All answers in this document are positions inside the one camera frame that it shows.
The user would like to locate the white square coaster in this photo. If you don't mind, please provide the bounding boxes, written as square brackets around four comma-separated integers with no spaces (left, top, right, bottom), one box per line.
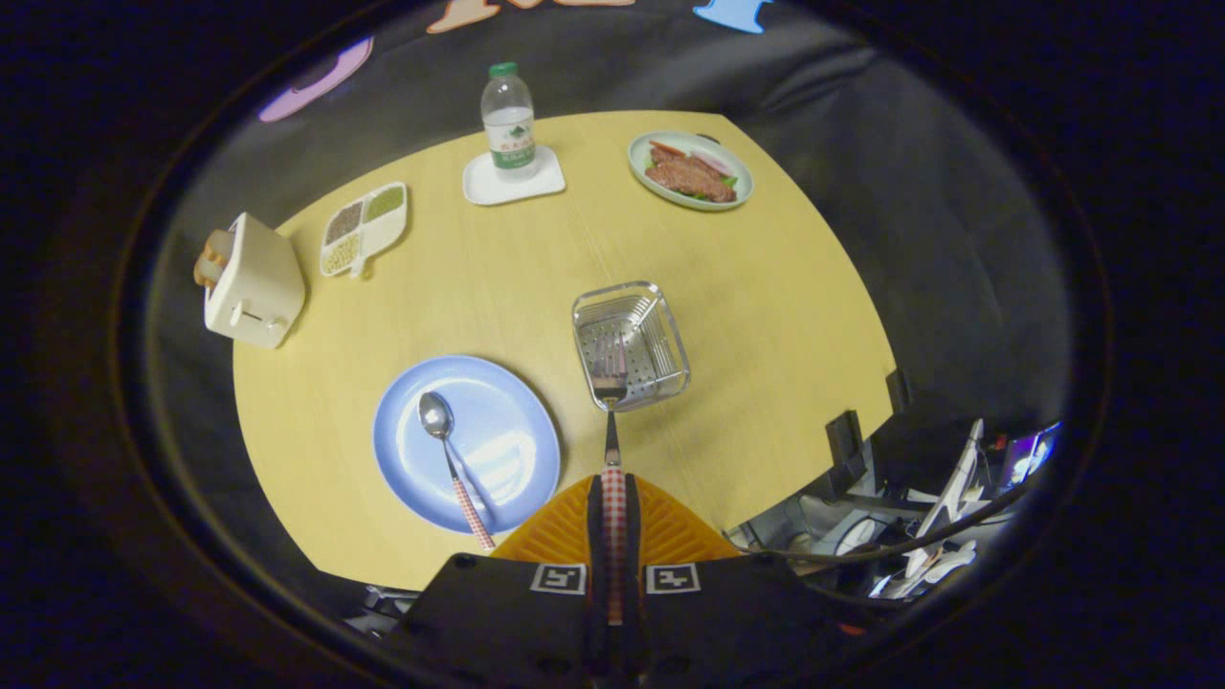
[462,145,567,207]

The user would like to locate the clear water bottle green cap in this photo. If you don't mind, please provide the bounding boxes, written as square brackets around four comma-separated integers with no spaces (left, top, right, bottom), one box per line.
[480,62,540,183]

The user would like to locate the blue plate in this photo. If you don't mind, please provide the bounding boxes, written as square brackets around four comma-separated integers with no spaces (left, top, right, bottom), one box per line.
[372,355,562,535]

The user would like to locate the spoon with red checked handle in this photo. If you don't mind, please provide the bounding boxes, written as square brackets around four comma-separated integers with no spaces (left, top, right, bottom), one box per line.
[418,391,497,551]

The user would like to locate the metal wire cutlery basket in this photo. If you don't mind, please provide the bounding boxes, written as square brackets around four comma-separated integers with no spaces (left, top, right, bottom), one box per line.
[572,280,691,412]

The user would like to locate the black backdrop cloth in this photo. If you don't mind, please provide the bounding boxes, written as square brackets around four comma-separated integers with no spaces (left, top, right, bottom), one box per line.
[144,0,1073,618]

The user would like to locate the fork with red checked handle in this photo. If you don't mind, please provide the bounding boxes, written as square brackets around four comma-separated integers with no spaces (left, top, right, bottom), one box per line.
[590,330,629,628]

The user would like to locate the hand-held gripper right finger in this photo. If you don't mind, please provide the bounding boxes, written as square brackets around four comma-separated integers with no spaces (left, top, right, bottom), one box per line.
[624,474,845,686]

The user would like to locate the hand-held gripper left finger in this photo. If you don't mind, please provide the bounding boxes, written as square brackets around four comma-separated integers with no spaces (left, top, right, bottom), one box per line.
[400,474,613,686]

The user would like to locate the white divided spice dish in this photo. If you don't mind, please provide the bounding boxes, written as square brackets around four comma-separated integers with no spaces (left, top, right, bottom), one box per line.
[320,181,410,279]

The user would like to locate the pale green plate of food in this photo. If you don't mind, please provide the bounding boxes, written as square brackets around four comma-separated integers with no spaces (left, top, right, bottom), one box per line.
[628,131,755,211]

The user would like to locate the cream toaster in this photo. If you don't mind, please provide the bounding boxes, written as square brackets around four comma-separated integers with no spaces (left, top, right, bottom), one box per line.
[194,212,307,349]

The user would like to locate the black cable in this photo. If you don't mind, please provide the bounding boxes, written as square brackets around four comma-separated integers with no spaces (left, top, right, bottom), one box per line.
[725,478,1039,567]

